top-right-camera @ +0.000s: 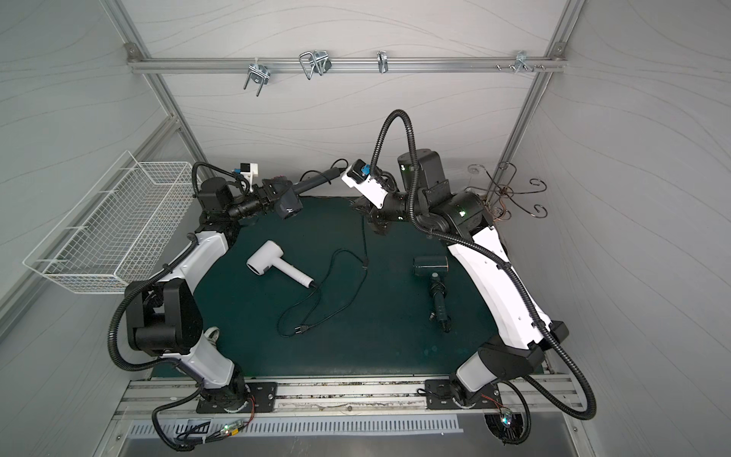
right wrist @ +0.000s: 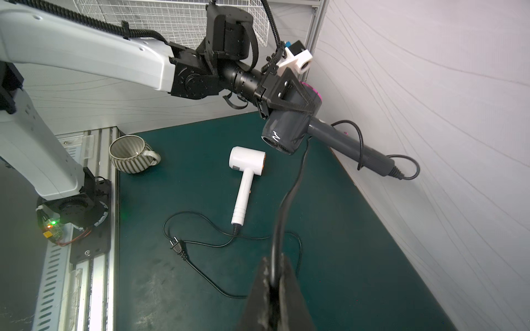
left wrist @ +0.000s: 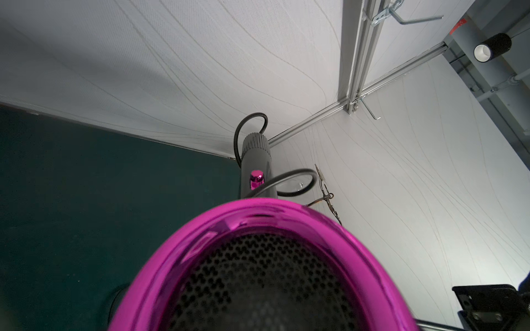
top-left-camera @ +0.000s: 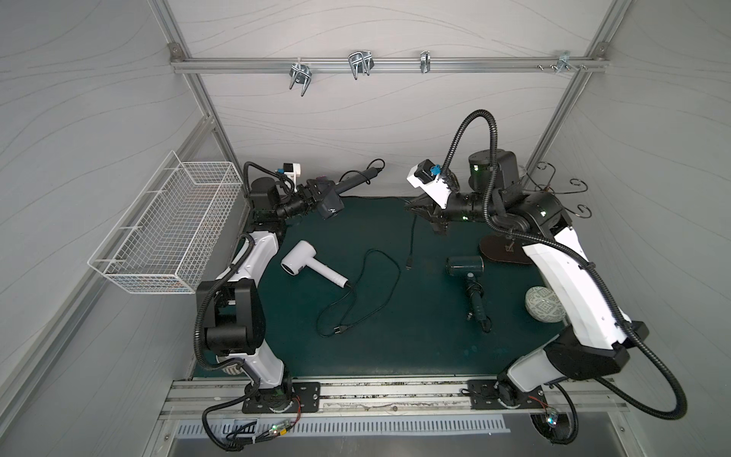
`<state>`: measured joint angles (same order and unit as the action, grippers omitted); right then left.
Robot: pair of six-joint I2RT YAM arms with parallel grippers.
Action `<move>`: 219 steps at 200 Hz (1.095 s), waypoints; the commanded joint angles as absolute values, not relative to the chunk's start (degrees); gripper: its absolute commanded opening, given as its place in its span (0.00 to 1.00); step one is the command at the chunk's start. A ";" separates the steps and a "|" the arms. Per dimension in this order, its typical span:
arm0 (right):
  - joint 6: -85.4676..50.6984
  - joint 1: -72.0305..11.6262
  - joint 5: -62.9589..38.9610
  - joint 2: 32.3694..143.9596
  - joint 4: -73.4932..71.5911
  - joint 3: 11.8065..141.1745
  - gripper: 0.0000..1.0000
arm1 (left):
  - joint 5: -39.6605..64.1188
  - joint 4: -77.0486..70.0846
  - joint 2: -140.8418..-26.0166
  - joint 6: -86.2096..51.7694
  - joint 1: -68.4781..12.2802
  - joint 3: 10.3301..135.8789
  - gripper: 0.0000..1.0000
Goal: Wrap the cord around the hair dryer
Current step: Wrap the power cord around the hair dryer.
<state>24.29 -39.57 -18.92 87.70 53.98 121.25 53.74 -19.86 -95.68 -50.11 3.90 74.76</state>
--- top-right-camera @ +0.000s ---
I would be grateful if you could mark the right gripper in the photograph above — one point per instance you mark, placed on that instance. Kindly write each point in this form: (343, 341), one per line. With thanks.
(376, 211)

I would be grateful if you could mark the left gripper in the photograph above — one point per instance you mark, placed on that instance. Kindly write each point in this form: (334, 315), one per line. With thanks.
(280, 197)

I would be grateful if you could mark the black hair dryer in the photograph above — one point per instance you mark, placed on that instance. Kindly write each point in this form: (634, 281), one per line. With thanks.
(287, 201)

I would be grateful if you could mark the green hair dryer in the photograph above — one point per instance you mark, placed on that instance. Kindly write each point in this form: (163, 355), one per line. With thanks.
(435, 268)

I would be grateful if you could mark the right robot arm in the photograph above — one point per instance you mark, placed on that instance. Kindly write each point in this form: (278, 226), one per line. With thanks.
(463, 223)

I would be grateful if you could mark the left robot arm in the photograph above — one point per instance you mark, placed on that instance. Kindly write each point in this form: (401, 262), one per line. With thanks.
(158, 321)

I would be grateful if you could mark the white hair dryer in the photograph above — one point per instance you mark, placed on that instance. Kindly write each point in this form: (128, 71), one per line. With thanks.
(270, 255)

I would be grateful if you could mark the green table mat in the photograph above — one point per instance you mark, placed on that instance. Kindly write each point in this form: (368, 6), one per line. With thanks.
(367, 313)

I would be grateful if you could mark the metal hook clamp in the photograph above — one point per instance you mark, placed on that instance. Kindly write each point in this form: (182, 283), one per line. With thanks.
(258, 76)

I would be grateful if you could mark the metal double hook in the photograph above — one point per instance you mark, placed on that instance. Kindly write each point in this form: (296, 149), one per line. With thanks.
(315, 62)

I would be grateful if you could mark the striped ceramic mug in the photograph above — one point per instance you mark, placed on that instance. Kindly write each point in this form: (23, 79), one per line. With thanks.
(212, 335)

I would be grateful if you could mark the small metal hook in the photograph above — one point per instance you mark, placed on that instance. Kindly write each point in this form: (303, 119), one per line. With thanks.
(382, 62)

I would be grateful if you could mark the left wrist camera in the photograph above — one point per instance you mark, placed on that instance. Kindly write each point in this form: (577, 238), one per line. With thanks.
(249, 171)

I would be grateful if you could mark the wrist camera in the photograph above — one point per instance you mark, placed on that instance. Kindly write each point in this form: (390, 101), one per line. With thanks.
(358, 176)
(249, 171)

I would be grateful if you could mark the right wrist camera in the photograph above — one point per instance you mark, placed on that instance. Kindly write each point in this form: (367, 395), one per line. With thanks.
(358, 176)

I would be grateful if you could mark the copper wire glass rack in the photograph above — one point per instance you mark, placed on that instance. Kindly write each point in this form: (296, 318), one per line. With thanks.
(495, 198)

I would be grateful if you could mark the white wire basket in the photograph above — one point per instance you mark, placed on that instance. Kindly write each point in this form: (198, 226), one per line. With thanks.
(119, 229)

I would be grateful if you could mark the horizontal aluminium rail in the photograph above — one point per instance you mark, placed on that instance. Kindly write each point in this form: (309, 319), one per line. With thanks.
(340, 65)

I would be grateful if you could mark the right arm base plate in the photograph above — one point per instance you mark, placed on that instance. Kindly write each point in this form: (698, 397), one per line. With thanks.
(443, 394)

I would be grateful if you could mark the right metal hook bracket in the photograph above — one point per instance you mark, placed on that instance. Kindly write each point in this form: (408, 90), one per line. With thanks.
(521, 64)

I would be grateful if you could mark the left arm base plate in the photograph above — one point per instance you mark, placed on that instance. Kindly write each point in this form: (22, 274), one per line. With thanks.
(252, 396)

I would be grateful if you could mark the white slotted cable duct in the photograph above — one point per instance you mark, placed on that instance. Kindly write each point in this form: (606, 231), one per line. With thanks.
(385, 425)

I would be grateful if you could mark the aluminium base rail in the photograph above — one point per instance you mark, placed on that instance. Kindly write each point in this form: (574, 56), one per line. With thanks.
(309, 396)

